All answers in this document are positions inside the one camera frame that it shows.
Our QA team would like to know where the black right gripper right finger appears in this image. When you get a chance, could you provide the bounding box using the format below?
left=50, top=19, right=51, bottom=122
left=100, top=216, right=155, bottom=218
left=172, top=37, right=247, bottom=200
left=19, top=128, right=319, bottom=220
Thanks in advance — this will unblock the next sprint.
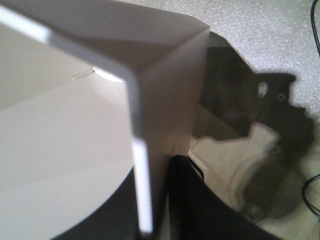
left=168, top=155, right=276, bottom=240

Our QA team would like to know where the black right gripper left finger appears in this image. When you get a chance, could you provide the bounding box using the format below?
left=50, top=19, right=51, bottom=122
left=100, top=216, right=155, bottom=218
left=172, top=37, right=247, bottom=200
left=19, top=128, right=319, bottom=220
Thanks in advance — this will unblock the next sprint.
left=55, top=172, right=140, bottom=240

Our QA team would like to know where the white plastic trash bin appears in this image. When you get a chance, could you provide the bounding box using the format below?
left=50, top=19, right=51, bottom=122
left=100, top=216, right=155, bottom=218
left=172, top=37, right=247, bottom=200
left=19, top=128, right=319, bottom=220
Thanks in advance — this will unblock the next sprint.
left=0, top=0, right=210, bottom=240

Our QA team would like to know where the black floor cable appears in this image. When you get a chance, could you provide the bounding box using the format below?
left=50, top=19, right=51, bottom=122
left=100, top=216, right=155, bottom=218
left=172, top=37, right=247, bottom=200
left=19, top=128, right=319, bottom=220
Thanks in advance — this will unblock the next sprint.
left=301, top=0, right=320, bottom=216

